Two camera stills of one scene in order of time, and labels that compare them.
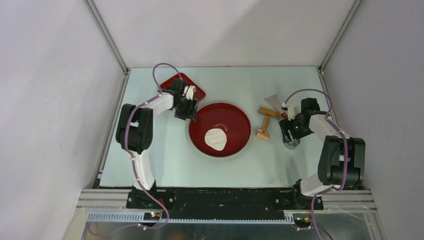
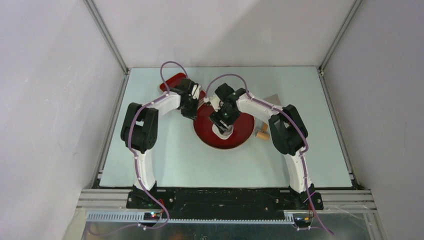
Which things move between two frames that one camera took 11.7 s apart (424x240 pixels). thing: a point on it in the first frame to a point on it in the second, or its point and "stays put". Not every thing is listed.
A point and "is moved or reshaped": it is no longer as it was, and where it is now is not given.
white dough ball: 216,138 to 226,134
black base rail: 178,202 stays put
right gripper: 286,125 to 216,117
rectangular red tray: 199,94 stays put
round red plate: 229,117 is moved or reshaped
